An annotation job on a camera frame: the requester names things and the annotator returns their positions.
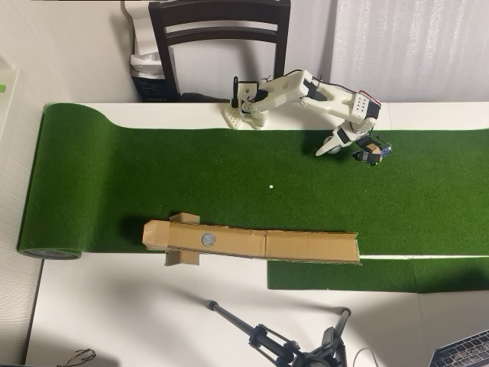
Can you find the long green turf mat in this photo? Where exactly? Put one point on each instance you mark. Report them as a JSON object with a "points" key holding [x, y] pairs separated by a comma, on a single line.
{"points": [[114, 183]]}

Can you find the dark blue box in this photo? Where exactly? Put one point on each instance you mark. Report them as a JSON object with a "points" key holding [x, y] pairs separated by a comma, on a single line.
{"points": [[149, 89]]}

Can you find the cardboard mounted wrist camera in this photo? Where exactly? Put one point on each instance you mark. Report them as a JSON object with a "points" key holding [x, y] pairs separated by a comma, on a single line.
{"points": [[372, 151]]}

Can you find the cardboard cross support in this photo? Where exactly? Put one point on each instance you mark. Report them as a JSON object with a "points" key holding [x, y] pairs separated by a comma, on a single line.
{"points": [[181, 258]]}

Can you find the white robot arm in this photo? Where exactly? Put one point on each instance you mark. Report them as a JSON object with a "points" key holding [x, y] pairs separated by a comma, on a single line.
{"points": [[324, 97]]}

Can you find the black tripod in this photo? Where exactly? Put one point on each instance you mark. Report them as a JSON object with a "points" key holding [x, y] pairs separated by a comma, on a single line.
{"points": [[263, 338]]}

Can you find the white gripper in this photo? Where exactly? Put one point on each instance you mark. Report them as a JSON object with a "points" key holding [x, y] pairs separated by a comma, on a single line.
{"points": [[328, 147]]}

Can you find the white foam packaging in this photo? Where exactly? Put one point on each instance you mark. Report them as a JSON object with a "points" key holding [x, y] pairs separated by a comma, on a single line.
{"points": [[139, 34]]}

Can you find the dark wooden chair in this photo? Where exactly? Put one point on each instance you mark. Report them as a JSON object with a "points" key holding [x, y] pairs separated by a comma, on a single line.
{"points": [[217, 13]]}

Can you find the white curtain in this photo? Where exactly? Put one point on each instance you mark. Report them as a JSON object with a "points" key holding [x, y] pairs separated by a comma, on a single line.
{"points": [[401, 49]]}

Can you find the small green turf piece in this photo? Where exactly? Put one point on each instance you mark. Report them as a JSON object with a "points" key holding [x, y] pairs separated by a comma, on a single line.
{"points": [[344, 277]]}

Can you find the black table clamp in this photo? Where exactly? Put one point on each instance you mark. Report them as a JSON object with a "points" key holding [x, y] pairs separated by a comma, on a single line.
{"points": [[235, 91]]}

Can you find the brown cardboard ramp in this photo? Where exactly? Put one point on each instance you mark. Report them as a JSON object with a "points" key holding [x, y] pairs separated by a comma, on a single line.
{"points": [[305, 246]]}

